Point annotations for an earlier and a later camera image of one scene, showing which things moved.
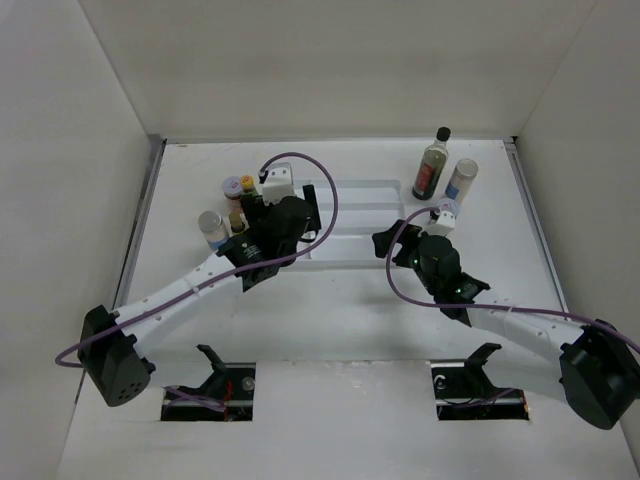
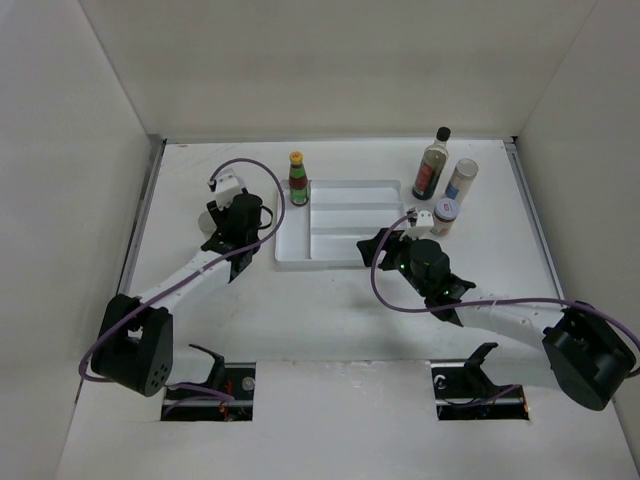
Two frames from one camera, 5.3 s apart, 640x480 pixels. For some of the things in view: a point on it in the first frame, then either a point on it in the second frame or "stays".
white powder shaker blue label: (461, 179) stays
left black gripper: (262, 220) to (219, 214)
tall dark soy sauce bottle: (432, 166) stays
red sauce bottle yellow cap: (249, 195) to (298, 183)
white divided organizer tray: (361, 204) stays
